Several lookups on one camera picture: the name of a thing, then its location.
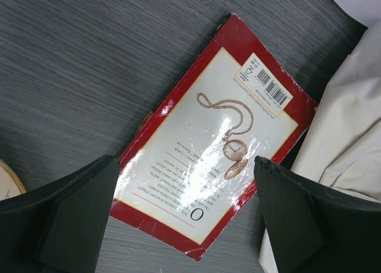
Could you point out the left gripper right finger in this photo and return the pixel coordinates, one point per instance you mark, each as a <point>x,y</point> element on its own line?
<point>313,228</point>

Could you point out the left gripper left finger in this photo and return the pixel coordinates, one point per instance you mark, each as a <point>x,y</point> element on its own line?
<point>60,226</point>

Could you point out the cream canvas backpack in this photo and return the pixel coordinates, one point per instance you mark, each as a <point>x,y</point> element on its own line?
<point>342,147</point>

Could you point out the red white paperback book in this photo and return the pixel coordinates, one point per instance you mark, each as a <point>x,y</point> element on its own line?
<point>190,167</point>

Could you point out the round wooden bird coaster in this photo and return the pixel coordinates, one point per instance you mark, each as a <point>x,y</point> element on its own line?
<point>10,184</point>

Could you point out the white patterned placemat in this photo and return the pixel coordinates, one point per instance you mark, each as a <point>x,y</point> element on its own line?
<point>366,12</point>

